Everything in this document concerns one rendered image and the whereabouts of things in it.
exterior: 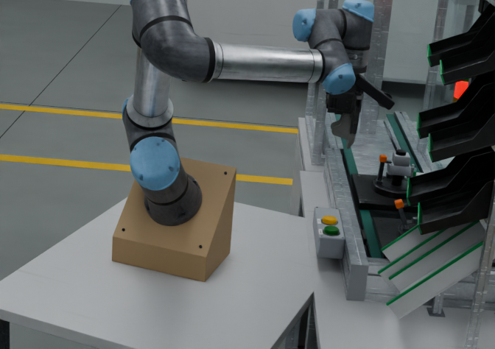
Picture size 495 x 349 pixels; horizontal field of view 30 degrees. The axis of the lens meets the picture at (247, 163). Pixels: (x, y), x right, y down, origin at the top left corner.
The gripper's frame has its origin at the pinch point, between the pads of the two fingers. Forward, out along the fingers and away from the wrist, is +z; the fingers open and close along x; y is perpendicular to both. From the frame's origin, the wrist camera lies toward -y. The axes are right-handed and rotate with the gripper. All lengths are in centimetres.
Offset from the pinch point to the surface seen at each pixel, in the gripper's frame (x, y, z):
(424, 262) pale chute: 31.3, -15.4, 16.2
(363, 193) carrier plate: -34.5, -9.8, 26.4
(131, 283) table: 11, 52, 37
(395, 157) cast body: -36.7, -18.2, 15.2
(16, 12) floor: -722, 264, 124
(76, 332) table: 36, 61, 38
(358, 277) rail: 12.0, -4.2, 30.9
